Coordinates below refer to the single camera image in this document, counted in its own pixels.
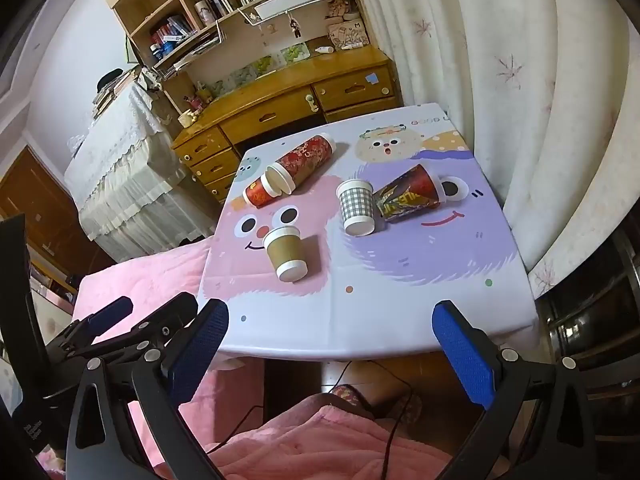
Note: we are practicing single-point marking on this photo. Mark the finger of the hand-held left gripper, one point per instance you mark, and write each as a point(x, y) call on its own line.
point(167, 312)
point(110, 314)

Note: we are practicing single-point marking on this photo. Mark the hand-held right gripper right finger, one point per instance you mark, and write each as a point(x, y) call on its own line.
point(465, 360)

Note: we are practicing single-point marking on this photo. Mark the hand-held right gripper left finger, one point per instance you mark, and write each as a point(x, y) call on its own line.
point(200, 350)

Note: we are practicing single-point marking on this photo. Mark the brown paper cup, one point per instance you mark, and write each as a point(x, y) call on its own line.
point(285, 255)

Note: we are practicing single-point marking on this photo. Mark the small red paper cup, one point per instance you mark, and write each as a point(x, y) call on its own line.
point(254, 194)

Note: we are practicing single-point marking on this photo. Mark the colourful printed paper cup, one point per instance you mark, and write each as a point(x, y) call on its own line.
point(407, 195)

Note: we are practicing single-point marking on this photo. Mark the grey checked paper cup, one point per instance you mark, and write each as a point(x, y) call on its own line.
point(356, 207)

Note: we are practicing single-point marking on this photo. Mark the tall red patterned paper cup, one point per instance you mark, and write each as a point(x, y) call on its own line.
point(307, 157)

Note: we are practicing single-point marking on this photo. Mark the pink blanket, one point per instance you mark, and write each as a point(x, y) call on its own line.
point(150, 275)

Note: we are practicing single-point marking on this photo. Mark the floral slipper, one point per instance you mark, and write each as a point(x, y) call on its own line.
point(350, 396)
point(407, 405)

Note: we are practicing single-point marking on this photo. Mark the cartoon printed tablecloth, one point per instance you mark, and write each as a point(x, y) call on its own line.
point(400, 285)

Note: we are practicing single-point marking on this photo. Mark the brown wooden door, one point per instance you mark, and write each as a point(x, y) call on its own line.
point(30, 190)

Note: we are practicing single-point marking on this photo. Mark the white lace covered furniture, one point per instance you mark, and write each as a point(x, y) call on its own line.
point(125, 180)

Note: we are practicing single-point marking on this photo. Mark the dark cabinet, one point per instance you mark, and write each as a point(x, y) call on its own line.
point(595, 310)

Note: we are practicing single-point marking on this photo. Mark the person's pink fleece clothing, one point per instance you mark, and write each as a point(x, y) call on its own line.
point(320, 445)

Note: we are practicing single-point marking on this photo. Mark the stack of books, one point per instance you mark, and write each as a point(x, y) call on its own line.
point(112, 95)

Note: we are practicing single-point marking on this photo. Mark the wooden desk with drawers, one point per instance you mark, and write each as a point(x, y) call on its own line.
point(280, 105)

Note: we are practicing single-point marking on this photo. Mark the black hat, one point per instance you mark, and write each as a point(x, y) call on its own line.
point(110, 77)

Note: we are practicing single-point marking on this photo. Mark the white floral curtain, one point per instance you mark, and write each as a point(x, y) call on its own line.
point(500, 60)

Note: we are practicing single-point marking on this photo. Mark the white bottle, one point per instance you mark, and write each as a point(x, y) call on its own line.
point(324, 50)

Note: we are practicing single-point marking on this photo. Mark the wooden bookshelf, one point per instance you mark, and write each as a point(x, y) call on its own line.
point(150, 0)

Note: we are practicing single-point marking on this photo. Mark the printed canvas bag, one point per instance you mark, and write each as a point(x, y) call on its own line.
point(347, 35)

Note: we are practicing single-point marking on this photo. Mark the white storage box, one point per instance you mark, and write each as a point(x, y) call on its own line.
point(290, 0)

